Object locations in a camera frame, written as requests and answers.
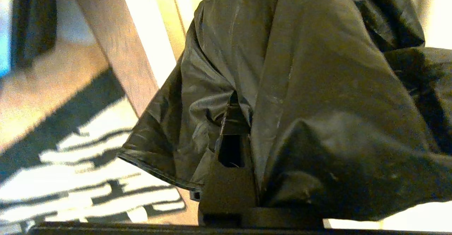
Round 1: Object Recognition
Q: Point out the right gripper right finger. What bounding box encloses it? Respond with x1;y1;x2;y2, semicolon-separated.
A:
260;207;324;229

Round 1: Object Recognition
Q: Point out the black umbrella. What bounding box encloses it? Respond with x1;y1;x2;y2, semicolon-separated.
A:
117;0;452;222

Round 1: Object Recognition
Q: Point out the white low cabinet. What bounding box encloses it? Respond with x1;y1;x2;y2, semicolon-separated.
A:
325;0;452;233

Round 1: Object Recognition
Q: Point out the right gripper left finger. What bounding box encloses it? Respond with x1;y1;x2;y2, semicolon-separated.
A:
197;93;260;228

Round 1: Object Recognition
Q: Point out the black and white zebra rug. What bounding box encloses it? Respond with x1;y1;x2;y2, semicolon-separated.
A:
0;97;188;225

